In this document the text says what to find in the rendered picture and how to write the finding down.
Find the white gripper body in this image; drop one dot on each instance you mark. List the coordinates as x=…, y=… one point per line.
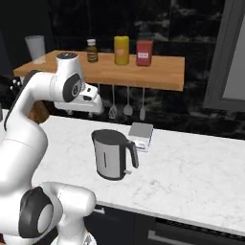
x=83, y=105

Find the hanging metal spoon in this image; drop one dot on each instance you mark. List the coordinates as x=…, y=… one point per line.
x=142, y=110

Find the red box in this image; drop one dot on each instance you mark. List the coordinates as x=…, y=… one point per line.
x=144, y=53

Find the wooden wall shelf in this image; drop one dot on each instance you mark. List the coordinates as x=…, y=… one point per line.
x=159, y=71

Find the yellow cylindrical jar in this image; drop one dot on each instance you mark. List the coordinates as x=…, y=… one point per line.
x=122, y=50

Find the grey framed window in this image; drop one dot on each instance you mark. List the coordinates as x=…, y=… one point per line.
x=228, y=60

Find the translucent white cup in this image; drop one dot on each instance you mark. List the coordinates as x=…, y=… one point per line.
x=36, y=48

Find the hanging metal whisk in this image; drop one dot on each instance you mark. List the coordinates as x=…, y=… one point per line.
x=112, y=110

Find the dark dishwasher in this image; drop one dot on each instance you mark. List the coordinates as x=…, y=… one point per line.
x=194, y=234

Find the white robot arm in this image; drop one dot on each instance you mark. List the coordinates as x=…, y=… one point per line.
x=22, y=150

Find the silver electric kettle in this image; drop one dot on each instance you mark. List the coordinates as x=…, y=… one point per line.
x=110, y=155

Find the brown glass bottle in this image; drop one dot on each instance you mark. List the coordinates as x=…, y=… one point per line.
x=92, y=52

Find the dark base cupboard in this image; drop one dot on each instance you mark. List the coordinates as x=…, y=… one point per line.
x=115, y=225

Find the hanging metal spatula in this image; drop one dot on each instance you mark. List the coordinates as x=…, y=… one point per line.
x=128, y=107

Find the brown round object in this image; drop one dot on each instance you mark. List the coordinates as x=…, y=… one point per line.
x=39, y=112

